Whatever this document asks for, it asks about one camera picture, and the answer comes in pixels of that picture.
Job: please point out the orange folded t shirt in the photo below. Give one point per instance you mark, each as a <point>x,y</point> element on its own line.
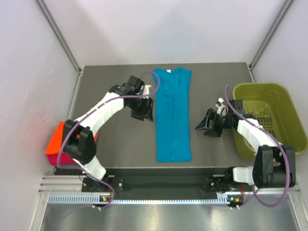
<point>56,142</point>

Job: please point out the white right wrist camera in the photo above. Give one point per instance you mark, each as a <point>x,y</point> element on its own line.
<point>222,110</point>

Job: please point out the grey slotted cable duct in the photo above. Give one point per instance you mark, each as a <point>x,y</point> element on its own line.
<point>96,199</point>

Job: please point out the olive green plastic basket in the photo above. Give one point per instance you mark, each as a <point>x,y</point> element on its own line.
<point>273,108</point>

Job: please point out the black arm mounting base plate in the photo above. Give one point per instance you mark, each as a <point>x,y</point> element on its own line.
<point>164,183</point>

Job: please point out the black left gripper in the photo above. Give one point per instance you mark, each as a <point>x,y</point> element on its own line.
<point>141,115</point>

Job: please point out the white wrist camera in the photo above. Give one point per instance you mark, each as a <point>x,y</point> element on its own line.
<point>222,110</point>
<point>145,90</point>

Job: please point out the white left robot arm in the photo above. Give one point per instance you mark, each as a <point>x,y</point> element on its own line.
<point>98,115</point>

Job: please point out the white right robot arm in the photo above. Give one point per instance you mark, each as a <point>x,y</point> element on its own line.
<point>274,165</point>

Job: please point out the blue t shirt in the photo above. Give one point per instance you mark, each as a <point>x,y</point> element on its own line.
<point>172,115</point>

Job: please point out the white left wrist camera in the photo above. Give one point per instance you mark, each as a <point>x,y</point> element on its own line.
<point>145,90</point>

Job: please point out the aluminium frame rail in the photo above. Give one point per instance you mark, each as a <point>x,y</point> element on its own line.
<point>61,184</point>

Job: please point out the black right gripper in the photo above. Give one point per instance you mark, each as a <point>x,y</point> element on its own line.
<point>215,132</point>

